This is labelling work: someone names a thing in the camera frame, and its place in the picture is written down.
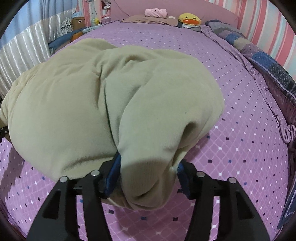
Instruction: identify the brown cardboard box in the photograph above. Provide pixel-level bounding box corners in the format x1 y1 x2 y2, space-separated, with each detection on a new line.
72 17 85 31

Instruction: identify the silver striped curtain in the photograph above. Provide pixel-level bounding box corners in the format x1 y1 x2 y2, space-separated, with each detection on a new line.
1 8 74 97

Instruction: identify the purple diamond-pattern bedsheet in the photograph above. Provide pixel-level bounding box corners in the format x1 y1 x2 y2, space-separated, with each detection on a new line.
1 22 289 240

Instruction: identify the beige fleece garment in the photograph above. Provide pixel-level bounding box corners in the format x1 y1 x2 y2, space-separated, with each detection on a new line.
1 39 224 210

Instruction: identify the patchwork quilt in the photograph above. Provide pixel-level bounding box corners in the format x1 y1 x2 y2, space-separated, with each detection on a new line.
205 20 295 229

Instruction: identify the yellow duck plush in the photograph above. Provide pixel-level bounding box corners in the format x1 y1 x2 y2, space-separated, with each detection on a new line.
178 13 202 26

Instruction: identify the brown pillow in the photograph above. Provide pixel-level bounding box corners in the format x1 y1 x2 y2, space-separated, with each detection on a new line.
121 15 178 27

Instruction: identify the pink headboard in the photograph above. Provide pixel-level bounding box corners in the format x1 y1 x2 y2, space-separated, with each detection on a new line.
110 0 238 27

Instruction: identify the blue cloth on stand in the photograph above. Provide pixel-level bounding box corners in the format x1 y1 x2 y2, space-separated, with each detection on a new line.
48 31 83 55

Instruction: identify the pink folded cloth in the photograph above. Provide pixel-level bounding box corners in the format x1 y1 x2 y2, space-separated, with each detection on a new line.
144 8 168 19

